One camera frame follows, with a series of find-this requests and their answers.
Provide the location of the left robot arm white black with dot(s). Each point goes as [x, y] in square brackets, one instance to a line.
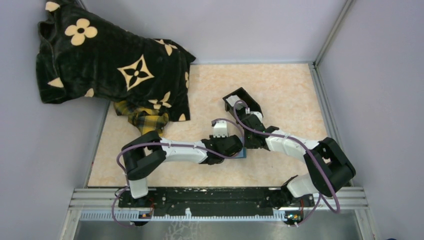
[144, 154]

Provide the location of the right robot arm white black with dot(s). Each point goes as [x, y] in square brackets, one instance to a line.
[329, 169]

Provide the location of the aluminium frame rail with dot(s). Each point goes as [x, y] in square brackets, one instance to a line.
[101, 204]

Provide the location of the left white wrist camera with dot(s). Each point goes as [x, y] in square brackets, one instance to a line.
[220, 129]

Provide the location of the yellow black plaid cloth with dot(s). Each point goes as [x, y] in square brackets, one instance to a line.
[144, 119]

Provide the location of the stack of white cards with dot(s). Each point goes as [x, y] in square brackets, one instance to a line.
[232, 99]

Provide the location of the black floral plush blanket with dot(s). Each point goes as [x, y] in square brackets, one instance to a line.
[83, 55]

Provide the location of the black card box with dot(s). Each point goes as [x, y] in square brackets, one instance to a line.
[243, 106]

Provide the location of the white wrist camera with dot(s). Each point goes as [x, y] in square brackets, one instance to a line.
[258, 114]
[220, 129]

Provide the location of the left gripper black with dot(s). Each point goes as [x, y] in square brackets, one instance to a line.
[214, 139]

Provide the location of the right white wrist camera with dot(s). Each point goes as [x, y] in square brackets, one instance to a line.
[258, 114]

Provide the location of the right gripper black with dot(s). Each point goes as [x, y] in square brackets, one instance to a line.
[247, 144]

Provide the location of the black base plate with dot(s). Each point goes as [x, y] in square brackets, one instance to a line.
[215, 201]

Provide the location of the blue card holder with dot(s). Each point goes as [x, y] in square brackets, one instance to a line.
[241, 155]

